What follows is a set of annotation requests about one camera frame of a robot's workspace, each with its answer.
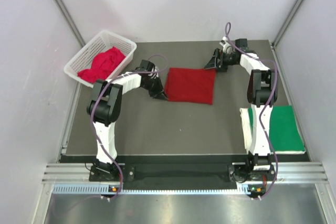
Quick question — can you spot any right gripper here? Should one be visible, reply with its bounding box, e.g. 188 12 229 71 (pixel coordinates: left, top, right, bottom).
203 49 237 73

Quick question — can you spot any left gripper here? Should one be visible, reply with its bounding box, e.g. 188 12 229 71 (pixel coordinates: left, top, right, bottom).
142 76 167 100

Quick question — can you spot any dark red t shirt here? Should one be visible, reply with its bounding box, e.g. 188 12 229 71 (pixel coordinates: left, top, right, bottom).
164 68 216 105

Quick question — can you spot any white plastic basket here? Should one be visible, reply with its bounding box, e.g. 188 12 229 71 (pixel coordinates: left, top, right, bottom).
64 30 137 87

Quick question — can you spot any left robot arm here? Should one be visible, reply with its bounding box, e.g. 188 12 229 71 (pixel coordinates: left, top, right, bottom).
87 60 168 182

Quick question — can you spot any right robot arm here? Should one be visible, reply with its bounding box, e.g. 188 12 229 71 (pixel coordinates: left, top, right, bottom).
204 37 278 180

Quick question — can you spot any pink red t shirt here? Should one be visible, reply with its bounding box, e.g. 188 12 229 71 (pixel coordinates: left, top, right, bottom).
77 47 125 83

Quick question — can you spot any folded white t shirt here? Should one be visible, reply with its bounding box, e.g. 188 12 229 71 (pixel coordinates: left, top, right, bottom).
239 108 307 156

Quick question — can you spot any folded green t shirt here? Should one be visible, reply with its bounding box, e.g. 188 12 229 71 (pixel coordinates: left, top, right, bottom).
248 105 306 154

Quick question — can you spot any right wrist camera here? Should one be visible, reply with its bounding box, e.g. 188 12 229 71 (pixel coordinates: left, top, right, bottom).
219 37 233 54

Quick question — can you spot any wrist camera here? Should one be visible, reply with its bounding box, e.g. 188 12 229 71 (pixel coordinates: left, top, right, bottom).
219 37 233 54
150 67 160 78

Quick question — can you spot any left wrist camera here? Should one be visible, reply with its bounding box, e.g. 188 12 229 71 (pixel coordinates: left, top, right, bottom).
150 67 160 78

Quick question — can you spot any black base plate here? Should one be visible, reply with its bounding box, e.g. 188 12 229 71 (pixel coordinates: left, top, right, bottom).
61 154 289 189

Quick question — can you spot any grey slotted cable duct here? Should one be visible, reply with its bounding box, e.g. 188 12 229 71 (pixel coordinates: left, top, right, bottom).
52 184 250 195

